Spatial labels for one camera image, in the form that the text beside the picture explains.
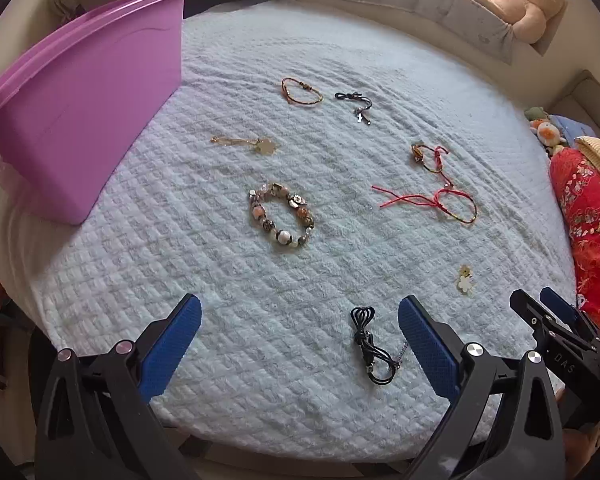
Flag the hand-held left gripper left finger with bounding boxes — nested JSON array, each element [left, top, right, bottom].
[[35, 294, 203, 480]]

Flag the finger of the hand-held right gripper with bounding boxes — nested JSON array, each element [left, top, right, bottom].
[[540, 287, 581, 328], [509, 289, 556, 343]]

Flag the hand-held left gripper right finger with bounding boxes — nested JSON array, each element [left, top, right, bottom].
[[397, 295, 567, 480]]

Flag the red cord bracelet gold charm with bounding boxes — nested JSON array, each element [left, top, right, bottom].
[[411, 143, 453, 187]]

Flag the gold chain flower pendant necklace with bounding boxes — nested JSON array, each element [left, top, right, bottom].
[[210, 135, 277, 155]]

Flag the purple plastic storage bin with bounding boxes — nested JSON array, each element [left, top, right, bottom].
[[0, 0, 198, 226]]

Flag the person's right hand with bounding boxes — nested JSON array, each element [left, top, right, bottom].
[[554, 386, 600, 480]]

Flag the small white flower charm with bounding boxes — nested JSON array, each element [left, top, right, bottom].
[[456, 265, 476, 295]]

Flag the red floral quilt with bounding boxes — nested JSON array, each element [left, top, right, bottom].
[[549, 147, 600, 338]]

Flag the light blue quilted blanket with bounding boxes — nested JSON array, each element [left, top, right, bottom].
[[27, 0, 581, 448]]

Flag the white and orange plush toy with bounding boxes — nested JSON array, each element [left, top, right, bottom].
[[530, 119, 568, 156]]

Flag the blue cloth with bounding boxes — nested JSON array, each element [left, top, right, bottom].
[[552, 114, 600, 148]]

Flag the beige teddy bear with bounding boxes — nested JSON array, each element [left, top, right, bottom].
[[482, 0, 567, 45]]

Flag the grey padded window cushion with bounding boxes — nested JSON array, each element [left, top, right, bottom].
[[310, 0, 526, 63]]

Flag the black cord necklace silver clasp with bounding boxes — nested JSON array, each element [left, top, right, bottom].
[[350, 306, 410, 387]]

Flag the red string bracelet long tails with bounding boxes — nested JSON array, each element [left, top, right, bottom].
[[371, 185, 479, 225]]

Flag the chunky beaded bracelet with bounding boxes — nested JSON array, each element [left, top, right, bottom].
[[247, 182, 316, 248]]

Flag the dark cord necklace bar pendants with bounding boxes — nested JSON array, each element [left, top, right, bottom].
[[334, 91, 374, 126]]

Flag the orange braided cord bracelet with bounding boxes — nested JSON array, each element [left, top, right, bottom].
[[281, 77, 324, 107]]

